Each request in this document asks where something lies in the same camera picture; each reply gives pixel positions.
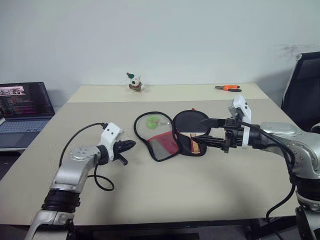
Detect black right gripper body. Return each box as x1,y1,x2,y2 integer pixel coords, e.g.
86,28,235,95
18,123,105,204
221,117,245,154

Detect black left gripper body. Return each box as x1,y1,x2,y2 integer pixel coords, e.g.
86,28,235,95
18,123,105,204
110,139,125,163

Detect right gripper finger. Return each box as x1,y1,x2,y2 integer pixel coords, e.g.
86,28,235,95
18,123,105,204
198,117,226,129
190,135,227,149

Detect black table tennis paddle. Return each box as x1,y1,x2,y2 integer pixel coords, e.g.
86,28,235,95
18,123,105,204
174,111,210,155

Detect black mesh paddle case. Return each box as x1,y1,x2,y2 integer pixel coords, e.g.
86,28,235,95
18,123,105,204
133,107,210,163

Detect green fuzzy ball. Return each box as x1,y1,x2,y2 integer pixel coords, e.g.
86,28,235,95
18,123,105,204
146,115,159,131

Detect white plush dog toy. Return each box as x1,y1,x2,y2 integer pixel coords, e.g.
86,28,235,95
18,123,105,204
125,71,147,94

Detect black mesh office chair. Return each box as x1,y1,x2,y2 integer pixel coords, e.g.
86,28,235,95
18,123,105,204
280,51,320,134

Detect open grey laptop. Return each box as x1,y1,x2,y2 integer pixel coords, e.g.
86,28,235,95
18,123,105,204
0,81,56,151

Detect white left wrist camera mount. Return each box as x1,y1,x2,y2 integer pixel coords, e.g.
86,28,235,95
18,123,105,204
101,122,125,161

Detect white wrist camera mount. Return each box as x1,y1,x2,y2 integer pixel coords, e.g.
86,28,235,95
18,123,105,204
227,94,252,151
101,122,125,161

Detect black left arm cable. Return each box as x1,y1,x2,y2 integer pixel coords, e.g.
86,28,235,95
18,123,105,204
59,121,115,192

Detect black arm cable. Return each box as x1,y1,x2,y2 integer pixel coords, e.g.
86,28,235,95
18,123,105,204
59,121,115,192
238,120,298,222

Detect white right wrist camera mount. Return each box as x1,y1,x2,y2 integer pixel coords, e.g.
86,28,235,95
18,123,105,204
227,94,252,151

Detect orange handled pliers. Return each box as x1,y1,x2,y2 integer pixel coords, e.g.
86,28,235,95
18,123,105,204
214,84,243,93

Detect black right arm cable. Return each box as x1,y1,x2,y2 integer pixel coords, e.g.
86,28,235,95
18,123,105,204
238,120,298,222

